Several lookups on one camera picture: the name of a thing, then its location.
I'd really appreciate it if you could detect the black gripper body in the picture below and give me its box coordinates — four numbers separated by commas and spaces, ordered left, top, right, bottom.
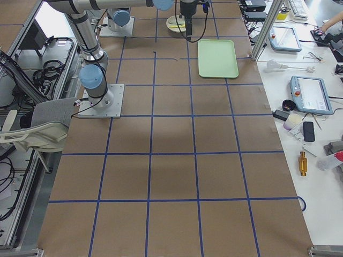
180, 0, 198, 19

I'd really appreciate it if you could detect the white round plate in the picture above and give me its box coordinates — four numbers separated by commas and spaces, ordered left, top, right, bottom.
166, 16, 186, 33

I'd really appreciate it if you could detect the yellow plastic fork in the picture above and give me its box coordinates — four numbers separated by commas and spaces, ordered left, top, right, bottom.
169, 25, 185, 28

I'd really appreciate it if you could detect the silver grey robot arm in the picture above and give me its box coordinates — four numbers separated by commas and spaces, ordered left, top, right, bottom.
45, 1, 197, 112
107, 8, 130, 31

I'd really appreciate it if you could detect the light green tray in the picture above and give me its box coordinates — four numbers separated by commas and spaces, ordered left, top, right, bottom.
197, 39, 239, 78

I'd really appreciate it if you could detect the yellow container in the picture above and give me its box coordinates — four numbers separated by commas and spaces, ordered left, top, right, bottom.
277, 7, 290, 20

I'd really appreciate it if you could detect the white plastic bulb tool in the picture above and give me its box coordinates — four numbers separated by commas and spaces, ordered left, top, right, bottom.
264, 59, 290, 73

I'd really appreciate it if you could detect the blue teach pendant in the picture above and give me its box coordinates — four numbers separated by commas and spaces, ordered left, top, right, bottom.
289, 76, 333, 115
269, 26, 302, 52

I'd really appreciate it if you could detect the white keyboard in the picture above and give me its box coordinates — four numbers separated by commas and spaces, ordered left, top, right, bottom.
287, 0, 308, 20

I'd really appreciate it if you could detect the black small bowl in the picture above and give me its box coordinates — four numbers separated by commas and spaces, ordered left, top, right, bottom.
282, 99, 296, 111

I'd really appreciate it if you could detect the black power adapter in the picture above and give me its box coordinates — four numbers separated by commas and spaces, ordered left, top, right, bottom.
272, 109, 289, 122

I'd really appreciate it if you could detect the white paper cup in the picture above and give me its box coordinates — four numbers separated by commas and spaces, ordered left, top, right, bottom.
283, 114, 302, 130

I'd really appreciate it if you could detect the black smartphone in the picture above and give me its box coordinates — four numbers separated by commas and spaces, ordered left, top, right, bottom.
303, 122, 315, 142

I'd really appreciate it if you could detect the grey office chair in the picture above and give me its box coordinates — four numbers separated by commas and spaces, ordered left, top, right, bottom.
1, 97, 77, 153

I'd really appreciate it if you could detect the gold metal cylinder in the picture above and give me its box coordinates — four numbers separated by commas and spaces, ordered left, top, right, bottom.
298, 151, 308, 177

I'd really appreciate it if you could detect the metal base plate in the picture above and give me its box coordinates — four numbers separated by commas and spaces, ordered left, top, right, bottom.
99, 17, 135, 37
77, 84, 125, 118

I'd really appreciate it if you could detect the aluminium frame post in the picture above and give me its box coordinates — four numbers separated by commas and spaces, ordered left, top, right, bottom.
251, 0, 284, 61

